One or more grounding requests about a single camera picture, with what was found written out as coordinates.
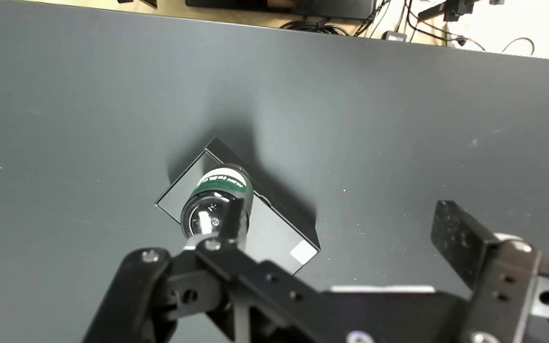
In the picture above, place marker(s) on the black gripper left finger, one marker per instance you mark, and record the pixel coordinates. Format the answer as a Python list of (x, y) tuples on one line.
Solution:
[(225, 220)]

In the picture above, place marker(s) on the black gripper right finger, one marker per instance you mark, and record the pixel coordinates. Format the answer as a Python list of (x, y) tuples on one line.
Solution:
[(461, 241)]

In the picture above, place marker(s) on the black bottle with green label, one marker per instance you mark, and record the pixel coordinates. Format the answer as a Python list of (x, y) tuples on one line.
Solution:
[(223, 184)]

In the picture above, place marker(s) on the black box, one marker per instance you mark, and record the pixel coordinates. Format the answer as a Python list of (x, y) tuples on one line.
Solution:
[(276, 234)]

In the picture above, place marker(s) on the black equipment base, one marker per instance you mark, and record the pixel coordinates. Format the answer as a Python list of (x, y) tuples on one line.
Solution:
[(351, 11)]

